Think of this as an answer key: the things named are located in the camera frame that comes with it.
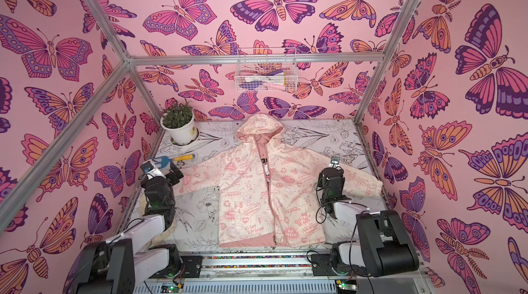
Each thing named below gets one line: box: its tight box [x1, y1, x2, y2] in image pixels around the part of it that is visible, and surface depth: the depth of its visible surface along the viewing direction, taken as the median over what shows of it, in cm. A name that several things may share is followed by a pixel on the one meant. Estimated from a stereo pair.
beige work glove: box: [138, 195, 148, 218], surface depth 91 cm
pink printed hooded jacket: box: [172, 113, 383, 248], surface depth 92 cm
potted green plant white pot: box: [159, 98, 199, 146], surface depth 105 cm
